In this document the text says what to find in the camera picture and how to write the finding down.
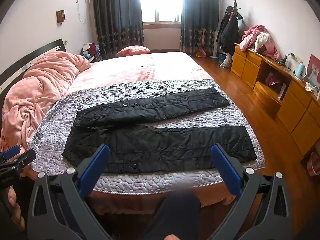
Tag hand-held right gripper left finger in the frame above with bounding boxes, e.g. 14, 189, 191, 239
27, 144, 112, 240

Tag black quilted pants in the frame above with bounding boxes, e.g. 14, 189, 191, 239
62, 87, 258, 174

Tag pile of pink clothes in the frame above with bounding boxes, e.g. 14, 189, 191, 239
239, 25, 281, 60

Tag yellow wooden dresser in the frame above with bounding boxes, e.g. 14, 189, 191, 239
230, 42, 320, 157

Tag person's leg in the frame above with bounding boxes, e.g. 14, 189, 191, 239
139, 191, 202, 240

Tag cluttered nightstand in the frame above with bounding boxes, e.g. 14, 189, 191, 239
80, 42, 103, 63

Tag pink bowl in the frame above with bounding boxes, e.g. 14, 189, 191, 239
307, 151, 320, 177

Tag white plastic bag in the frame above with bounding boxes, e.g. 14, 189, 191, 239
219, 54, 234, 68

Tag pink bag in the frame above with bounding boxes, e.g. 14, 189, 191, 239
265, 72, 282, 87

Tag dark patterned curtain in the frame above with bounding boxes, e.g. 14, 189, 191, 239
93, 0, 145, 60
180, 0, 222, 54

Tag broom with dustpan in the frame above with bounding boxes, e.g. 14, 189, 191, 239
196, 29, 207, 58

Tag wooden coat rack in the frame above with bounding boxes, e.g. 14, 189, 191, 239
225, 0, 243, 20

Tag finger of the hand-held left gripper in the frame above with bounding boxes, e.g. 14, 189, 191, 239
0, 145, 21, 163
0, 149, 37, 178

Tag white crumpled cloth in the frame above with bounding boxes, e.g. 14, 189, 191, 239
304, 82, 320, 92

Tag light blue kettle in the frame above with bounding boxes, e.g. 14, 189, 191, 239
295, 62, 308, 81

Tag dark hanging coats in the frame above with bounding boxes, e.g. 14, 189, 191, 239
216, 6, 242, 55

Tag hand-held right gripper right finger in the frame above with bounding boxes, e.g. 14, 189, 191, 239
210, 144, 293, 240

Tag bright window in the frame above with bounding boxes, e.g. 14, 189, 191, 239
135, 0, 187, 23

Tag pink pillow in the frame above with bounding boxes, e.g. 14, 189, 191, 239
115, 45, 150, 57

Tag red photo frame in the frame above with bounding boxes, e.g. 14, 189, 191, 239
306, 54, 320, 90

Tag pink fleece blanket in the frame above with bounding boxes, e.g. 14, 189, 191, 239
0, 51, 93, 153

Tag dark wooden headboard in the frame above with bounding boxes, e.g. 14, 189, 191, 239
0, 39, 68, 90

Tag white tower fan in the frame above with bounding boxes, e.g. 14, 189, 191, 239
210, 27, 220, 59

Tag grey quilted bedspread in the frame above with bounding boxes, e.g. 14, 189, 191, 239
27, 79, 266, 200

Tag person's left hand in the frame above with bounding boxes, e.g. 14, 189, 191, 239
7, 186, 26, 230

